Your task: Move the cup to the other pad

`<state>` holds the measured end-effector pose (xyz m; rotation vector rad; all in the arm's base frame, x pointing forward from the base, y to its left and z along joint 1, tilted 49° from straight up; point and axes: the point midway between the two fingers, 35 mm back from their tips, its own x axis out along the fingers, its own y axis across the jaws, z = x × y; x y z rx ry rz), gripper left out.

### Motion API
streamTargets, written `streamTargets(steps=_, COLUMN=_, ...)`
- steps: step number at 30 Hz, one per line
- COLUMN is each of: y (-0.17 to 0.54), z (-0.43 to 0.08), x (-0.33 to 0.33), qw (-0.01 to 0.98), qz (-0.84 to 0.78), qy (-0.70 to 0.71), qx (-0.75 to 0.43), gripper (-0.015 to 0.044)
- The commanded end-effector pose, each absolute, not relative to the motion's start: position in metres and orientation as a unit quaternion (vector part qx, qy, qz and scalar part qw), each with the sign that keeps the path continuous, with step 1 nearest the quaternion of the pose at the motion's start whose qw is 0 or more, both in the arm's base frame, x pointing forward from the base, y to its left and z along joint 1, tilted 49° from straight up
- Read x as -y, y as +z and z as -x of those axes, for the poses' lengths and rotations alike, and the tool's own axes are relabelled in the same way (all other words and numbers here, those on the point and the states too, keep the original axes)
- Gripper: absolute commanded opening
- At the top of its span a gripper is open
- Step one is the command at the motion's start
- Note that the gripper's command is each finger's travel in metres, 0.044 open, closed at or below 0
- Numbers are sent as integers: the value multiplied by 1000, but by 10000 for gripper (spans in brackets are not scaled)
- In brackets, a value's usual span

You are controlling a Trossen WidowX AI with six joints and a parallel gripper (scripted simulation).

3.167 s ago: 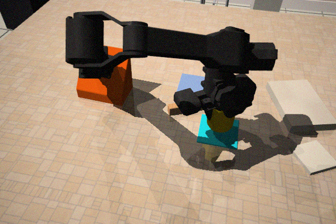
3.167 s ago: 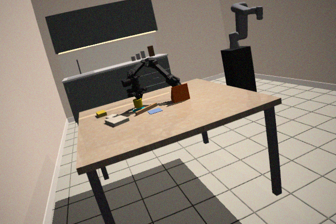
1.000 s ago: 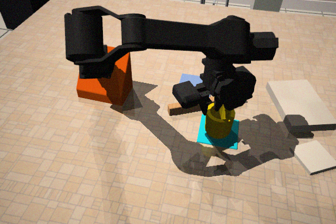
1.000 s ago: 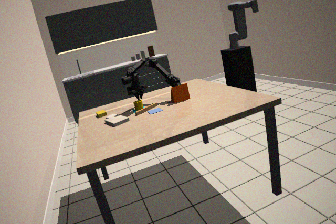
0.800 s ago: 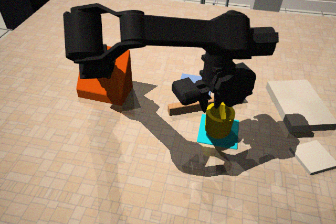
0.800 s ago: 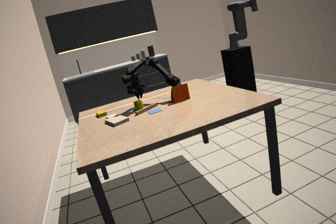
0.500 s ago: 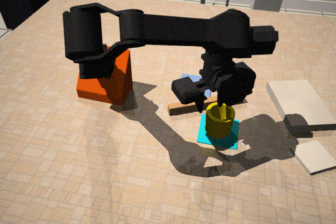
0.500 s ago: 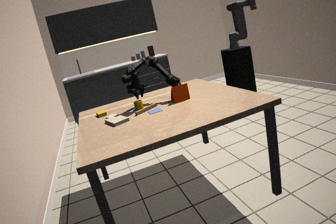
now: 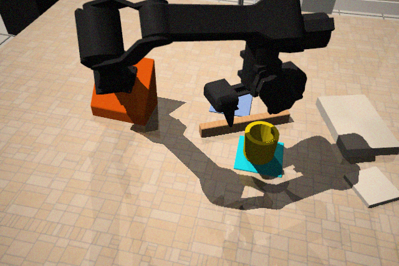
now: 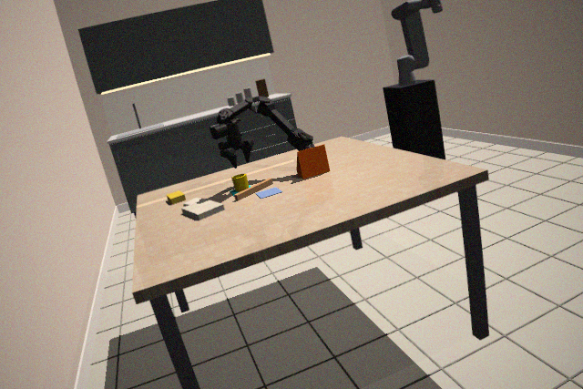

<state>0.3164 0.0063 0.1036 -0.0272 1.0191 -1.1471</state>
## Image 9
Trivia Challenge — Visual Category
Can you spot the yellow cup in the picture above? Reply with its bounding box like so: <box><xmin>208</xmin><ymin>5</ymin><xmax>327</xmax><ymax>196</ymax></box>
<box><xmin>243</xmin><ymin>121</ymin><xmax>279</xmax><ymax>164</ymax></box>

